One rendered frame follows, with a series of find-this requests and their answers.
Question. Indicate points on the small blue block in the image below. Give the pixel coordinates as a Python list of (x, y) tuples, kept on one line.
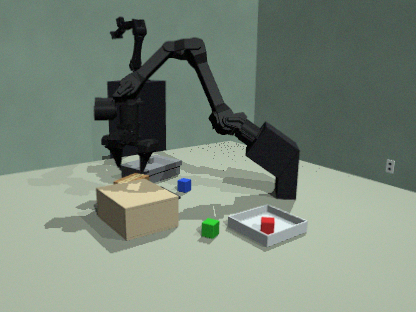
[(184, 185)]

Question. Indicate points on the brown cardboard box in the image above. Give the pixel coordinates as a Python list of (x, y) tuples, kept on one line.
[(132, 177)]

